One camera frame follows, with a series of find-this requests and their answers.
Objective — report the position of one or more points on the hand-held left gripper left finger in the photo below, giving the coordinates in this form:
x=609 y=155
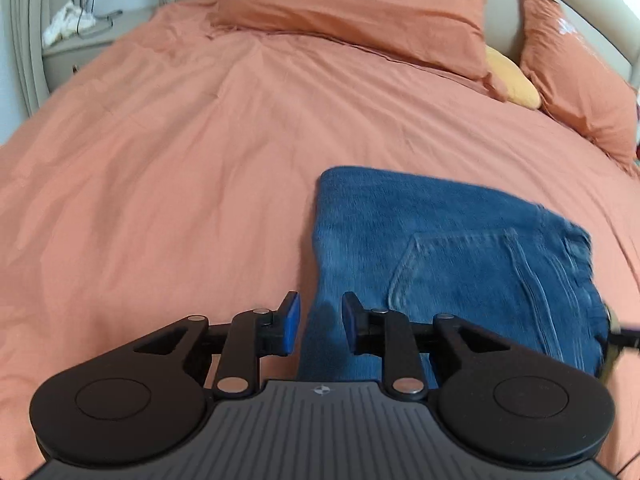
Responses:
x=292 y=325

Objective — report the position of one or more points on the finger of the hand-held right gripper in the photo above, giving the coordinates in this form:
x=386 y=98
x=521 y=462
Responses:
x=625 y=340

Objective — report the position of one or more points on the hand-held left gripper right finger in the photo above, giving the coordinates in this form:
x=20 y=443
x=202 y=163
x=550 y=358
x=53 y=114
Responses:
x=350 y=325

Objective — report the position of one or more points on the blue denim pants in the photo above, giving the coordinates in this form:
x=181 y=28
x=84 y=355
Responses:
x=450 y=230

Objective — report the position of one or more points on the orange bed cover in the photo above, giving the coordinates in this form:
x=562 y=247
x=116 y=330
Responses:
x=175 y=160

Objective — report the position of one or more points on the orange pillow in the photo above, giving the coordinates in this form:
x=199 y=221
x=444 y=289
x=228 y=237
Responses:
x=350 y=5
x=575 y=75

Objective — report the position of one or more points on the yellow pillow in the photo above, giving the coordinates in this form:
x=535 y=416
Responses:
x=512 y=80

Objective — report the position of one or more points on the beige nightstand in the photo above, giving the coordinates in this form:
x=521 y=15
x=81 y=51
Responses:
x=100 y=45

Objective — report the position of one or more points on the crumpled white cloth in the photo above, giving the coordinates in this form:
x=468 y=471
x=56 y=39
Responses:
x=65 y=22

